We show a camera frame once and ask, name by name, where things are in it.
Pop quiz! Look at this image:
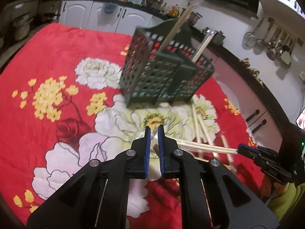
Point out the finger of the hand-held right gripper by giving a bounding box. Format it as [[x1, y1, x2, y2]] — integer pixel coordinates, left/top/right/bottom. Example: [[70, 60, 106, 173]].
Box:
[[238, 144, 262, 159]]

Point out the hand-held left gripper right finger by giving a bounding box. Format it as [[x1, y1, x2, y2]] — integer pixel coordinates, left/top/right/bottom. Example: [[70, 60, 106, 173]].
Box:
[[158, 125, 279, 229]]

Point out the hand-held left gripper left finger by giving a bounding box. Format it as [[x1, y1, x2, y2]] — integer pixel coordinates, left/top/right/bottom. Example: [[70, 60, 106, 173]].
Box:
[[26, 126, 151, 229]]

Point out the wooden chopsticks pair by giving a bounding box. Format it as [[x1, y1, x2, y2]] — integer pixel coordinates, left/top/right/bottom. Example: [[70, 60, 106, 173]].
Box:
[[158, 0, 204, 53], [197, 114, 215, 146], [220, 134, 237, 172], [191, 102, 203, 144], [191, 30, 217, 62], [175, 140, 239, 155]]

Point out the dark green utensil holder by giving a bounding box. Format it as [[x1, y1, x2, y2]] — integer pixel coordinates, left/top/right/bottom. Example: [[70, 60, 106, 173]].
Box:
[[119, 19, 215, 108]]

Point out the person's right forearm green sleeve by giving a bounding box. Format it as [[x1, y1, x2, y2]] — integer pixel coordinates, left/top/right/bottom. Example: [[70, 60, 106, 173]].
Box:
[[268, 184, 305, 221]]

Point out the row of hanging kitchen utensils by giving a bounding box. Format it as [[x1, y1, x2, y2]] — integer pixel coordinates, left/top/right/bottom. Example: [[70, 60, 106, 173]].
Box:
[[243, 17, 298, 66]]

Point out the person's right hand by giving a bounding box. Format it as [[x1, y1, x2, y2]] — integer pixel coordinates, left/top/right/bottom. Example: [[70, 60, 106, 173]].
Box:
[[260, 175, 274, 197]]

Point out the white base cabinet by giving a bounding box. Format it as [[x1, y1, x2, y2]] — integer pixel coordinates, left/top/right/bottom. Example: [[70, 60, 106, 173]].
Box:
[[207, 46, 275, 146], [58, 0, 154, 34]]

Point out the pile of ginger roots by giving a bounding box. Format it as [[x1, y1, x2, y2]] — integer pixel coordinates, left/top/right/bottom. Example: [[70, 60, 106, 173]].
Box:
[[239, 57, 264, 86]]

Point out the steel stock pot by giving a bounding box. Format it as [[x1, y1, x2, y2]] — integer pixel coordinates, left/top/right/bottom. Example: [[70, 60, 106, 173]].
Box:
[[188, 12, 203, 25]]

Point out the red floral blanket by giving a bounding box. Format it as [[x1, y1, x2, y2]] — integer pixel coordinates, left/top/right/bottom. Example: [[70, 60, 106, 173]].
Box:
[[0, 23, 270, 229]]

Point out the bottle with red label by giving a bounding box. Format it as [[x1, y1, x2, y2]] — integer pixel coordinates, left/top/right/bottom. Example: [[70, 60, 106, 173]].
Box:
[[167, 3, 181, 17]]

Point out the blue hanging bag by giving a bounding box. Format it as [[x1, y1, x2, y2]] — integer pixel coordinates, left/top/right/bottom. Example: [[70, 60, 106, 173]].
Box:
[[104, 2, 118, 15]]

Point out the wooden shelf rack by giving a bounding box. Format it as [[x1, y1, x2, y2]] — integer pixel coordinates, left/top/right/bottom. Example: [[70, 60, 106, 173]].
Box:
[[0, 0, 60, 43]]

